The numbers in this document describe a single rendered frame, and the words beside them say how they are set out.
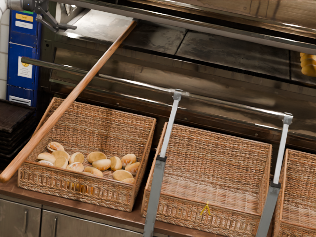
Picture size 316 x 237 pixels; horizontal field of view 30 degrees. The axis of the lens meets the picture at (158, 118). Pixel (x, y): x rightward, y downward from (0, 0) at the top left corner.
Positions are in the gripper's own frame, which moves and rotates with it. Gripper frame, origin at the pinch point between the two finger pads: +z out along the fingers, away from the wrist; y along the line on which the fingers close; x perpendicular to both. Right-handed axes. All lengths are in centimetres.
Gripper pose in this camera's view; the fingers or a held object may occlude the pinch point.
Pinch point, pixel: (75, 11)
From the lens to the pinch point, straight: 236.2
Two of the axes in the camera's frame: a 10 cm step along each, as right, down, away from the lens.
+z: 9.7, 2.2, -1.0
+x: -1.9, 4.1, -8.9
